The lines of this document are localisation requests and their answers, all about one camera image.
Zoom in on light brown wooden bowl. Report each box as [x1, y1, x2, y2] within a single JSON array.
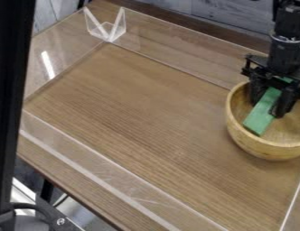
[[225, 82, 300, 161]]

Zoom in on black metal bracket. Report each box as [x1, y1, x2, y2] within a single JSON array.
[[35, 198, 85, 231]]

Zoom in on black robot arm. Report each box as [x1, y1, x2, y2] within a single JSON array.
[[242, 0, 300, 118]]

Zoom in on black cable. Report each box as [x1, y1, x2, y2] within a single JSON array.
[[11, 201, 54, 231]]

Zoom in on black table leg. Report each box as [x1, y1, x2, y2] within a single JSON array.
[[41, 180, 55, 203]]

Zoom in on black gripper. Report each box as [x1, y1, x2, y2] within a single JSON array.
[[242, 32, 300, 118]]

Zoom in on green rectangular block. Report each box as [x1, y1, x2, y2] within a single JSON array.
[[242, 87, 281, 136]]

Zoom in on clear acrylic tray walls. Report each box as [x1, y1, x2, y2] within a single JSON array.
[[19, 0, 300, 231]]

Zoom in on black vertical pole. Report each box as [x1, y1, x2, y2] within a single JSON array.
[[0, 0, 37, 231]]

